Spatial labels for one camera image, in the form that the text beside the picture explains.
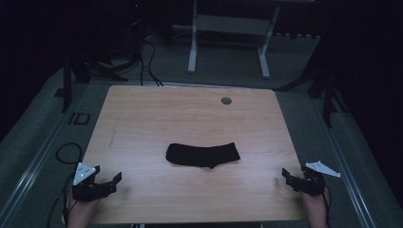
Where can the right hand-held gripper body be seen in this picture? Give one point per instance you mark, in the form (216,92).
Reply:
(309,183)

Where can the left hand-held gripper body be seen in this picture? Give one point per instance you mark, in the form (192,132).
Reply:
(85,190)

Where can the black sock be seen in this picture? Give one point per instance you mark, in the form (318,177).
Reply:
(202,155)

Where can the person's left hand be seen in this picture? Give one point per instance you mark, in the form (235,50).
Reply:
(80,213)

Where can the person's right hand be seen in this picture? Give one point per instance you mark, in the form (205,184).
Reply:
(316,209)

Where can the black metal stand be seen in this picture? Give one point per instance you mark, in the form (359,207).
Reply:
(328,95)
(67,82)

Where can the dark equipment tower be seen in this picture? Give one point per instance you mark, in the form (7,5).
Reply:
(134,28)

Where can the aluminium floor rail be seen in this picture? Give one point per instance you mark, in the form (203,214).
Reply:
(31,171)
(345,158)

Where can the white desk frame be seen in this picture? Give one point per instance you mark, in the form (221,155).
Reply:
(231,24)

